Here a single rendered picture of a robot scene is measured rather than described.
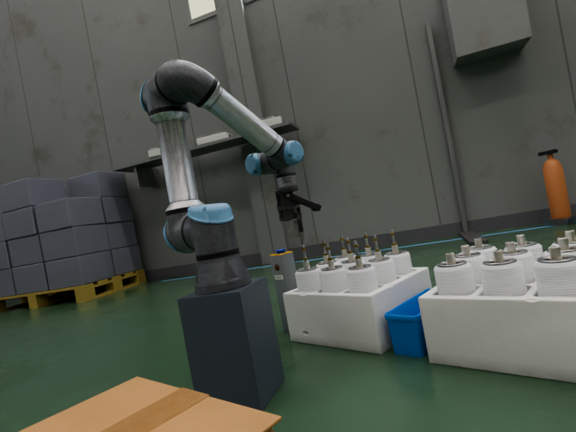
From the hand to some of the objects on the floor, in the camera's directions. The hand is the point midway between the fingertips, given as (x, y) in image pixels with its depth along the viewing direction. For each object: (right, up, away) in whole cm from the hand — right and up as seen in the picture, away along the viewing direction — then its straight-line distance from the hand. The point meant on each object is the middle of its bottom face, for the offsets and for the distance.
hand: (303, 240), depth 142 cm
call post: (-3, -37, +15) cm, 40 cm away
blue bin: (+39, -29, -22) cm, 53 cm away
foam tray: (+22, -32, 0) cm, 39 cm away
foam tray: (+59, -26, -38) cm, 75 cm away
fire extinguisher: (+214, +3, +164) cm, 269 cm away
